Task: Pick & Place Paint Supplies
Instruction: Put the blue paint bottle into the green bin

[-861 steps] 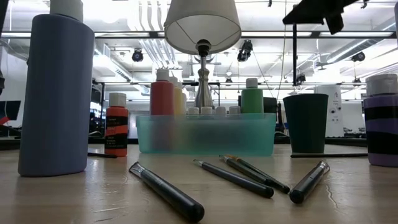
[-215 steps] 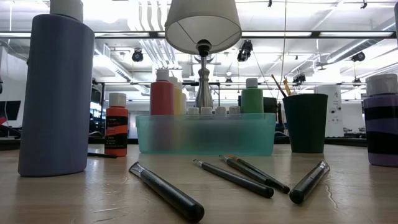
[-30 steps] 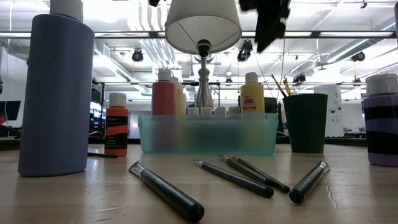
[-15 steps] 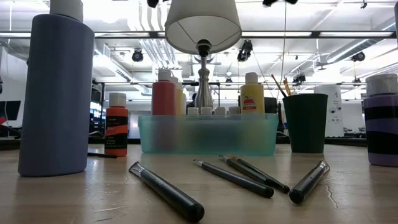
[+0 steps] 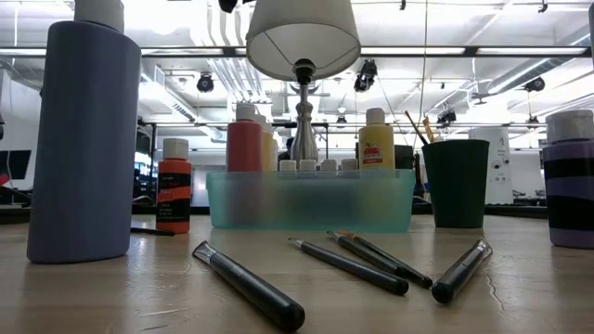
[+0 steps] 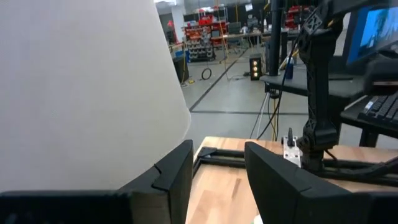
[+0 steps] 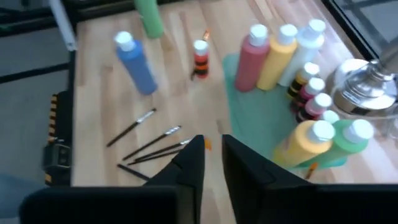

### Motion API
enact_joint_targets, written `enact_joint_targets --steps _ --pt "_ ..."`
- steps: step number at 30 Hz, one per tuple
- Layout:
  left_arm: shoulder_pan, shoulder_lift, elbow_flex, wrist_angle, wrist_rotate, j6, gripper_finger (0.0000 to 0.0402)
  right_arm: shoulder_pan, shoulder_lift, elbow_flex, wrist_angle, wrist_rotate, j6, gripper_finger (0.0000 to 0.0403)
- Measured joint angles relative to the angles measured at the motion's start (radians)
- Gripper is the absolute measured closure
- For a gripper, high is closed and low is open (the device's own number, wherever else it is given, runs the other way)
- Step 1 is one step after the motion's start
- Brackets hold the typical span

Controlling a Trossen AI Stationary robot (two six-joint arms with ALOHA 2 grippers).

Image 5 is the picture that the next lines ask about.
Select white shade silver table lamp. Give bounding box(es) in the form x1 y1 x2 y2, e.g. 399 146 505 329
244 0 362 162

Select black metal table frame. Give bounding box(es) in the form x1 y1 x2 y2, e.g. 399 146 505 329
0 202 549 225

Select large coral pink paint bottle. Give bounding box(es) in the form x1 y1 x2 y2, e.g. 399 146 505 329
226 102 264 173

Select large yellow paint bottle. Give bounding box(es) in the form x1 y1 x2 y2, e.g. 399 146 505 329
260 114 276 173

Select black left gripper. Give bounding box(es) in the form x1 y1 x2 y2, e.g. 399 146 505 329
217 0 257 14

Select black paintbrush wide silver ferrule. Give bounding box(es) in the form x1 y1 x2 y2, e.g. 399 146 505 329
191 240 307 333

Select small orange-red paint bottle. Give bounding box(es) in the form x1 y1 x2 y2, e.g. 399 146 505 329
155 136 193 235

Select silver ceiling duct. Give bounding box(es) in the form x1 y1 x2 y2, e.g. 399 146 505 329
486 58 594 96

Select black paintbrush yellow bristles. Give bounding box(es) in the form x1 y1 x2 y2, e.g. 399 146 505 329
421 116 440 144

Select dark background monitor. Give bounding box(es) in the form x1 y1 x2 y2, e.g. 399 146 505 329
0 148 32 181

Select white cylindrical appliance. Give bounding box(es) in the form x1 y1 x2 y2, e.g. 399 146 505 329
467 126 514 206

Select large lavender blue paint bottle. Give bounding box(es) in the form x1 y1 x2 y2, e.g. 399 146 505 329
26 0 143 265

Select black overhead beam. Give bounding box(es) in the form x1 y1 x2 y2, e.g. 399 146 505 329
0 45 593 59

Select translucent teal plastic tray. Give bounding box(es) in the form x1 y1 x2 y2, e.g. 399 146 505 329
205 169 417 234

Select long thin dark paintbrush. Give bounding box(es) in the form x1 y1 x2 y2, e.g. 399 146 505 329
404 109 431 148

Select dark green plastic cup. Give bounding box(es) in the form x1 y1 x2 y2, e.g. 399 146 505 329
421 138 491 230

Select small purple paint bottle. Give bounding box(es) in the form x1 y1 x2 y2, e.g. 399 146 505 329
541 109 594 251

